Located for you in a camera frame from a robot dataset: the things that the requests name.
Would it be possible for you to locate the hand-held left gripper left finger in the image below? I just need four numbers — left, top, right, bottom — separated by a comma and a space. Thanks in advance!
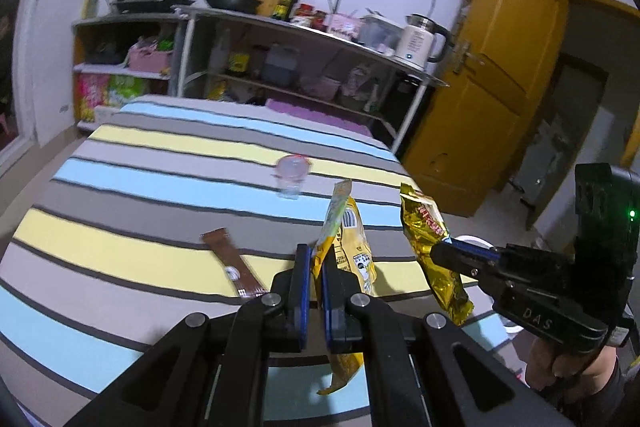
65, 243, 311, 427

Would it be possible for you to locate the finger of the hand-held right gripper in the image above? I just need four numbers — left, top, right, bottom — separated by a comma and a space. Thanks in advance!
430, 241, 497, 289
450, 238, 502, 259

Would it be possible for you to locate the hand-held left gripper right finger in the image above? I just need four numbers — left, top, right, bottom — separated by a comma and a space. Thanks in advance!
321, 252, 576, 427

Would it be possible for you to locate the white trash bin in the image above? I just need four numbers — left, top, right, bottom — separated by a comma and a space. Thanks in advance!
450, 233, 525, 337

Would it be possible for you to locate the gold snack packet red label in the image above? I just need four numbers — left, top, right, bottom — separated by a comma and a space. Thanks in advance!
398, 183, 475, 327

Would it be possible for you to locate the yellow snack packet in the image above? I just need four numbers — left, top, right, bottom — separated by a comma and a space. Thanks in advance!
310, 179, 377, 397

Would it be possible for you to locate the person's right hand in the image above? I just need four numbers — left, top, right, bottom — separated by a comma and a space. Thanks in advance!
525, 337, 621, 393

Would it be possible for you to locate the brown sachet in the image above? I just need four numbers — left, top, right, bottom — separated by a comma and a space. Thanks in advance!
200, 228, 268, 299

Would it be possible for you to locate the pale boxy appliance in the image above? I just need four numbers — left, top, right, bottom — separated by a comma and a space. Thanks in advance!
512, 114, 568, 208

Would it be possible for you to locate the clear plastic cup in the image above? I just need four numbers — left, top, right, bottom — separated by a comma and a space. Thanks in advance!
272, 153, 311, 200

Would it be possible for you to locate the yellow wooden door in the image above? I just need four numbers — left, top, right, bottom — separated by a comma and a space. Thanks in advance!
402, 0, 568, 218

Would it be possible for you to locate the purple lidded storage box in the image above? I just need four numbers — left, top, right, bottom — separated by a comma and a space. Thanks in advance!
265, 98, 373, 138

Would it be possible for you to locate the striped tablecloth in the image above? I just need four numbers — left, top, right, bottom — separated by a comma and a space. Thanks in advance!
0, 94, 506, 427

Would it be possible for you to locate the pink cup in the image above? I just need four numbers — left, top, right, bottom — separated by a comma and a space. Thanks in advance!
302, 74, 341, 100

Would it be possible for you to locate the white electric kettle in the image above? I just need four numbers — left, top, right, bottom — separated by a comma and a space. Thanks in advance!
392, 13, 453, 70

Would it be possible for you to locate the dark plastic jug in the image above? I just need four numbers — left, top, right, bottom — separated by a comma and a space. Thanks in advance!
262, 44, 301, 88

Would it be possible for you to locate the clear plastic container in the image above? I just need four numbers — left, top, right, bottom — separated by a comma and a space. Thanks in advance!
359, 14, 403, 55

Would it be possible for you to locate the yellow label bottle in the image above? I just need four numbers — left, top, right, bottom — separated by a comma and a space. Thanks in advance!
227, 52, 251, 75

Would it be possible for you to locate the clear bottle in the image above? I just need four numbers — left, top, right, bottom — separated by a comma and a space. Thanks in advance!
207, 29, 231, 75

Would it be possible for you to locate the pink box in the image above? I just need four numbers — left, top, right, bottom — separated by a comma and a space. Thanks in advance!
325, 12, 363, 42

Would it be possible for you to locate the metal kitchen rack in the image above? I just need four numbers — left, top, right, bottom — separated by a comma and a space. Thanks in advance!
172, 4, 451, 148

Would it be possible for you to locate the green bag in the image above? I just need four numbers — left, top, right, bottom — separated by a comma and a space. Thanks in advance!
107, 74, 140, 108

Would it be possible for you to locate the red jar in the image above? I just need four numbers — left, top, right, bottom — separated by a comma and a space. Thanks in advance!
290, 3, 316, 28

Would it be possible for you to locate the pink basket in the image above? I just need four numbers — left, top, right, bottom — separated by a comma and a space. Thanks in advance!
127, 44, 173, 72

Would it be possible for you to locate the pink bag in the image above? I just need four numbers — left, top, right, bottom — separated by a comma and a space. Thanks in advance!
75, 73, 110, 122

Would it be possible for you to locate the white shelf unit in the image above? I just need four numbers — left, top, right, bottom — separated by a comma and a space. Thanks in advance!
71, 14, 188, 130

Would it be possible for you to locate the black induction cooker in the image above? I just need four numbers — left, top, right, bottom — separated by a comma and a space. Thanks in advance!
110, 0, 196, 14

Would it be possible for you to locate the brass door handle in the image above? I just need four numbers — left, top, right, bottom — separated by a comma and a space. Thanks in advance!
450, 41, 486, 75

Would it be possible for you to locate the yellow door frame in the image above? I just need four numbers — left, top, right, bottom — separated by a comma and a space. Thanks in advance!
520, 0, 640, 233

